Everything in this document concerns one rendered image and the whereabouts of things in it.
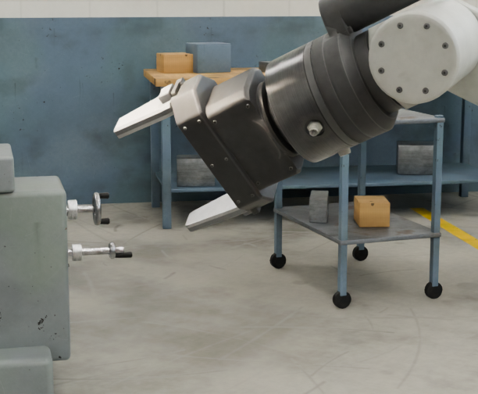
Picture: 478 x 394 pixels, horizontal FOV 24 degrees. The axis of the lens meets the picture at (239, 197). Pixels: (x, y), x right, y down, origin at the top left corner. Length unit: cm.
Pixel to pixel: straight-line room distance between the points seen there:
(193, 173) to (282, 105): 586
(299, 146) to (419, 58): 12
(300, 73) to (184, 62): 605
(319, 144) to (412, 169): 635
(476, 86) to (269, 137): 16
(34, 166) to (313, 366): 350
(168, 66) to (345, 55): 604
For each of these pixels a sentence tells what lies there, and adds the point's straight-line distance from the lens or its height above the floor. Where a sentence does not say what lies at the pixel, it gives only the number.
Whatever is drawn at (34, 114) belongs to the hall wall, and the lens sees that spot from 736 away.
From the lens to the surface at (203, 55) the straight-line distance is 687.
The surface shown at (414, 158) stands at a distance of 721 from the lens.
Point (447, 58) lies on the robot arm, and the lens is 80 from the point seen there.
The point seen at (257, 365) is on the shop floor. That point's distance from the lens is 434.
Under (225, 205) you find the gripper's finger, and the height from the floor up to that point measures 124.
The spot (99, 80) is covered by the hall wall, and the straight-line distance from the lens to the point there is 735.
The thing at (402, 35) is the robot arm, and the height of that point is 139.
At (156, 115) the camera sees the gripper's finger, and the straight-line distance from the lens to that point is 91.
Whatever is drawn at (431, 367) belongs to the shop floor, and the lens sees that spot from 437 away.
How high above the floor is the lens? 142
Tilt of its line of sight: 11 degrees down
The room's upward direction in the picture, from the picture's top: straight up
